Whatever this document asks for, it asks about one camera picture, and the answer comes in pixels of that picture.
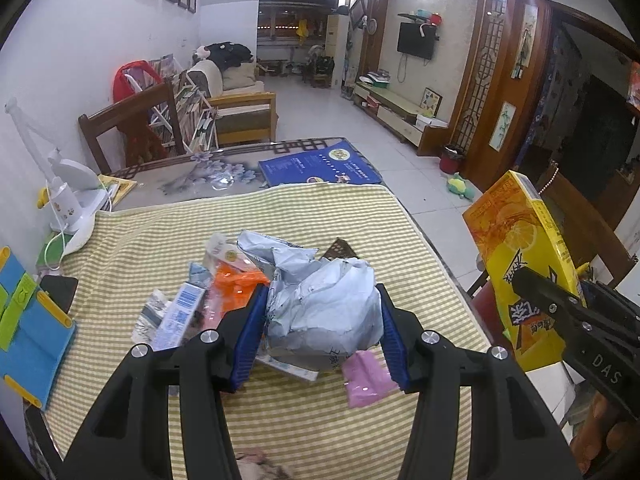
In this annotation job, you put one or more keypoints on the pinkish printed cloth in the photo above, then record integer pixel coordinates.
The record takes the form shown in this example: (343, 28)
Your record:
(262, 467)

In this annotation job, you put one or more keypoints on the yellow book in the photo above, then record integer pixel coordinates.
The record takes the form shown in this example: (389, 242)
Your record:
(120, 189)

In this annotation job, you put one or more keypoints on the white desk lamp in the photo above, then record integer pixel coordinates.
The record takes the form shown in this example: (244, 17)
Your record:
(67, 195)

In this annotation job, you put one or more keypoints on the dark wooden chair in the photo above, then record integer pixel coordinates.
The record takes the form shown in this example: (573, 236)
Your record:
(130, 110)

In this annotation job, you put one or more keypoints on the red bag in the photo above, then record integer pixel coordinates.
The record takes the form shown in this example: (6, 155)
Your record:
(127, 80)

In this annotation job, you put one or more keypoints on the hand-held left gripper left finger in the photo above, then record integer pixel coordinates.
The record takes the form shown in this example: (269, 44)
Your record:
(250, 340)

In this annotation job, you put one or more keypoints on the blue picture book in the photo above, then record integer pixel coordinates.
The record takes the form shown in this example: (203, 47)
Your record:
(320, 165)

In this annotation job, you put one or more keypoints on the white standing air conditioner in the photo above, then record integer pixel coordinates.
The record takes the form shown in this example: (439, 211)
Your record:
(336, 35)

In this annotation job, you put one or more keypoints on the green plush toy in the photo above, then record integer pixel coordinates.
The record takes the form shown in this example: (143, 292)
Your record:
(460, 187)

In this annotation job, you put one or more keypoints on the hanging bird scroll painting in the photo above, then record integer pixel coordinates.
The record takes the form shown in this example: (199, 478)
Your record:
(526, 40)

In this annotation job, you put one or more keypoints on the orange plastic wrapper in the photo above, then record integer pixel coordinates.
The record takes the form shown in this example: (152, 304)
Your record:
(235, 287)

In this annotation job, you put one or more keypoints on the stack of books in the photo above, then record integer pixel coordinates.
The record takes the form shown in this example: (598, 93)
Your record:
(374, 78)

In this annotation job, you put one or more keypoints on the blue white small box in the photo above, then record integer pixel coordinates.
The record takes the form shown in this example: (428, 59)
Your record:
(177, 317)

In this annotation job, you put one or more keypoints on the blue folding book stand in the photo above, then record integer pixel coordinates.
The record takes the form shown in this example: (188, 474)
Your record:
(30, 335)

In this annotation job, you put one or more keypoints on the colourful framed picture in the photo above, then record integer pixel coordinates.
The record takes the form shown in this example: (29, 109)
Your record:
(431, 102)

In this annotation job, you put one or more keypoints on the yellow checked table cloth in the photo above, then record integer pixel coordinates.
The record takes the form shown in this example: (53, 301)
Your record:
(150, 240)

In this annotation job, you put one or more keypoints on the low television cabinet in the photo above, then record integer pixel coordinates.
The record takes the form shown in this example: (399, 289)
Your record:
(400, 115)

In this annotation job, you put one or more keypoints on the hanging bamboo scroll painting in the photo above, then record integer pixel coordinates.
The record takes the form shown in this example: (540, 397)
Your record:
(503, 126)

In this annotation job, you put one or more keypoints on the person's right hand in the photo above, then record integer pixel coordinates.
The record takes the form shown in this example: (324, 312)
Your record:
(600, 430)

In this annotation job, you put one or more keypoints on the yellow hanging garment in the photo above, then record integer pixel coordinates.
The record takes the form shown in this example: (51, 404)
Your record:
(301, 28)

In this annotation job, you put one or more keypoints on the pink white carton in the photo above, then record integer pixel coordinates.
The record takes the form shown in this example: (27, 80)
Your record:
(222, 255)

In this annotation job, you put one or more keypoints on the wooden sofa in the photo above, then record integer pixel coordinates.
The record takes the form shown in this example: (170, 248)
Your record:
(245, 110)

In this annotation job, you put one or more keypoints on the pink plastic bag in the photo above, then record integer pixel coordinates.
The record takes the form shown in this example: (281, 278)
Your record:
(367, 380)

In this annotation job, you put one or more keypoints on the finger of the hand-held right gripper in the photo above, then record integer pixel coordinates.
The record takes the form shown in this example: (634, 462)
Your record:
(612, 300)
(547, 295)

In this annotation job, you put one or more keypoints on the red waste bin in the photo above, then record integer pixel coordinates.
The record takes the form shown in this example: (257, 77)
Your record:
(451, 160)

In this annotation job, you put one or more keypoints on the dark patterned wrapper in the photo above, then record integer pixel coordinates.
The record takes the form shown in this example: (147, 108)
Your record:
(337, 250)

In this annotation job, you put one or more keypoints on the grey mailer bag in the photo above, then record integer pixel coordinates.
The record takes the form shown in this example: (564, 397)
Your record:
(320, 305)

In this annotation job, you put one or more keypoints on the wall television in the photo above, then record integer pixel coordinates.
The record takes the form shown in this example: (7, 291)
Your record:
(415, 40)

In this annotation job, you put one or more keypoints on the white book rack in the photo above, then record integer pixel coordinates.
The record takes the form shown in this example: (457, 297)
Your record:
(192, 110)

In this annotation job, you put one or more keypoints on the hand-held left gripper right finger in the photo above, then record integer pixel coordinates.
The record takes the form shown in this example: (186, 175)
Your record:
(392, 340)

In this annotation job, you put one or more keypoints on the black clothing pile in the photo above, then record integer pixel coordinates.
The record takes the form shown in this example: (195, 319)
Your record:
(227, 54)

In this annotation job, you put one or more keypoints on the yellow drink carton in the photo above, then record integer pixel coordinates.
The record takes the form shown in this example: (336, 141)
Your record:
(520, 240)

